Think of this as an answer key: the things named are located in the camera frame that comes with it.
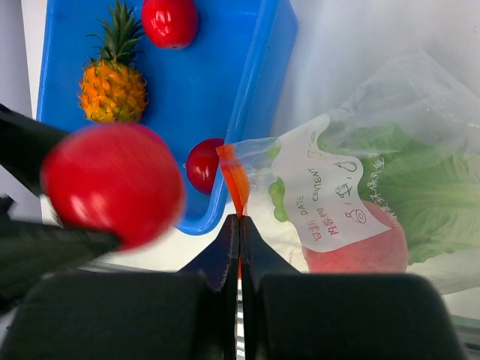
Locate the red toy apple top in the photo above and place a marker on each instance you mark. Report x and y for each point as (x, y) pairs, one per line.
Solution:
(120, 178)

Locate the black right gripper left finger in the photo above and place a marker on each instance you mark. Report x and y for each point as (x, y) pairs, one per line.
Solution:
(188, 314)

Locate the red toy apple bottom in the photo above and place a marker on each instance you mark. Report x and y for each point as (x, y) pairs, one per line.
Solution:
(170, 24)

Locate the red toy apple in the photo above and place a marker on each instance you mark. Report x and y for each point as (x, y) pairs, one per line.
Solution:
(170, 24)
(120, 178)

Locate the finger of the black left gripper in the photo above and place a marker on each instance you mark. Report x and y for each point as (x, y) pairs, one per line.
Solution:
(31, 250)
(24, 145)

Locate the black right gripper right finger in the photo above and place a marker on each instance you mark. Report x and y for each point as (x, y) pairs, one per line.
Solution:
(291, 315)

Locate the green toy lettuce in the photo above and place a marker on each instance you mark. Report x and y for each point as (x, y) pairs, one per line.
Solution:
(432, 191)

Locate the blue plastic bin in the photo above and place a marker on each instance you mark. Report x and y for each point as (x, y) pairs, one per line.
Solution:
(226, 84)

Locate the pink toy peach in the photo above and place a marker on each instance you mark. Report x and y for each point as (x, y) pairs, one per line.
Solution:
(385, 252)

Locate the toy pineapple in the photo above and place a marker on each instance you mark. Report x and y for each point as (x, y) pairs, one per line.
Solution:
(112, 90)

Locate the green toy grapes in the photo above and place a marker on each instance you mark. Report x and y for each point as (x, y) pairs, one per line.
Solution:
(276, 189)

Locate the clear zip bag orange zipper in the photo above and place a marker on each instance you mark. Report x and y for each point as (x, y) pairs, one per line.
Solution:
(322, 198)

